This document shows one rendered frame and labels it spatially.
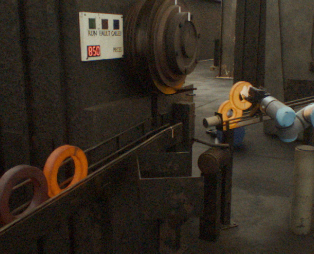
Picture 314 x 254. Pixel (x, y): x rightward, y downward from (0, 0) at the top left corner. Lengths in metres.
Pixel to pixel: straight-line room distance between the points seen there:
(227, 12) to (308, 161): 8.66
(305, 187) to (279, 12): 2.51
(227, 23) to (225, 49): 0.68
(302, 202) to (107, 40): 1.47
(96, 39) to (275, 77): 3.18
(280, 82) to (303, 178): 2.22
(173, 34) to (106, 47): 0.30
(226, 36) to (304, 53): 6.50
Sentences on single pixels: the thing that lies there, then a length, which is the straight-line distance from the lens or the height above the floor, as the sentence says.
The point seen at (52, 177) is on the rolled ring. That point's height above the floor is 0.72.
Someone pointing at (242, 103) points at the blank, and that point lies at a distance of 2.18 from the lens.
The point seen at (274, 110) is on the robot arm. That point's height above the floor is 0.80.
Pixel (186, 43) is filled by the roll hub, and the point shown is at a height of 1.12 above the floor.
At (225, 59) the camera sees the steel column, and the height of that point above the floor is 0.51.
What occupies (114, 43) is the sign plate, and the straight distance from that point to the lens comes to 1.66.
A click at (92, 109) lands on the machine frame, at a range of 1.51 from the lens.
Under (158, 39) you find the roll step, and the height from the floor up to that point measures 1.14.
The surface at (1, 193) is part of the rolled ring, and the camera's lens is 1.15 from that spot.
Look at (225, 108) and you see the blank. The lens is 2.24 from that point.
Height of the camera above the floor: 1.15
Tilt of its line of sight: 13 degrees down
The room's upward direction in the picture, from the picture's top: straight up
